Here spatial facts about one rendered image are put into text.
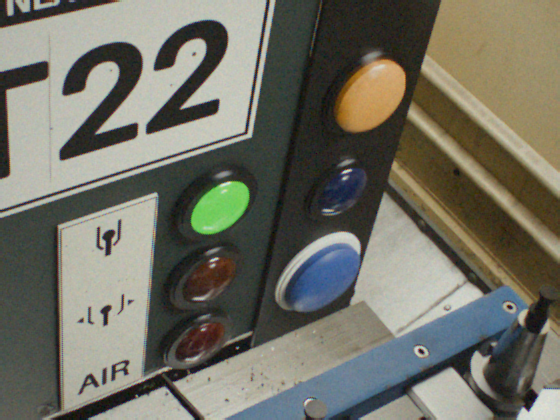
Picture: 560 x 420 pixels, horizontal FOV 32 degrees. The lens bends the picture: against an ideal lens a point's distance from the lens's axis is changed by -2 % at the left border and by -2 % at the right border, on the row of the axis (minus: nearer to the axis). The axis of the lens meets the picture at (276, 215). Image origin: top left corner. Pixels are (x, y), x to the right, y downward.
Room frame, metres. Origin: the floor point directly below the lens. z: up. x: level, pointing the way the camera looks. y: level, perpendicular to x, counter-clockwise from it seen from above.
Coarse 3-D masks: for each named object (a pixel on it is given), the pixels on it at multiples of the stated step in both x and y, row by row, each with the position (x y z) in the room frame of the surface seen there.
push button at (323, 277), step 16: (320, 256) 0.24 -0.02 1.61; (336, 256) 0.24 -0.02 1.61; (352, 256) 0.24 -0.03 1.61; (304, 272) 0.23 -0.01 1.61; (320, 272) 0.23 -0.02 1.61; (336, 272) 0.24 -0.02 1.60; (352, 272) 0.24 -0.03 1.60; (288, 288) 0.23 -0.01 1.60; (304, 288) 0.23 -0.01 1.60; (320, 288) 0.23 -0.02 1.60; (336, 288) 0.24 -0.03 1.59; (304, 304) 0.23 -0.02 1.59; (320, 304) 0.23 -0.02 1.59
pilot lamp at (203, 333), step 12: (216, 324) 0.21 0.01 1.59; (192, 336) 0.20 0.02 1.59; (204, 336) 0.21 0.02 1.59; (216, 336) 0.21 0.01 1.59; (180, 348) 0.20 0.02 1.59; (192, 348) 0.20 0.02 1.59; (204, 348) 0.21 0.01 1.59; (216, 348) 0.21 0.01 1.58; (180, 360) 0.20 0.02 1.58; (192, 360) 0.20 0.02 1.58
